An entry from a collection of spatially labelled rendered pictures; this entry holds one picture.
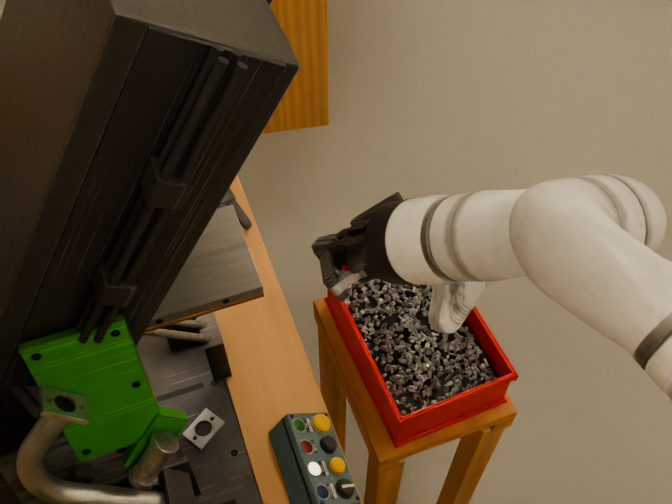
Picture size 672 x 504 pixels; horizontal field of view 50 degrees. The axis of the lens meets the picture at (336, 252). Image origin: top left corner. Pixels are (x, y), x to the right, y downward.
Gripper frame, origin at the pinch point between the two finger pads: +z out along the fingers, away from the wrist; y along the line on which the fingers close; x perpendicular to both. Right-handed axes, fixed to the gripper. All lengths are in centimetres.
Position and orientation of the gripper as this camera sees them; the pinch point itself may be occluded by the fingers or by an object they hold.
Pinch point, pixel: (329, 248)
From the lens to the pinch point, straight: 73.1
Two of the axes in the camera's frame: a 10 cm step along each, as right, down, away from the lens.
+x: 6.0, 7.1, 3.7
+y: -5.7, 7.1, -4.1
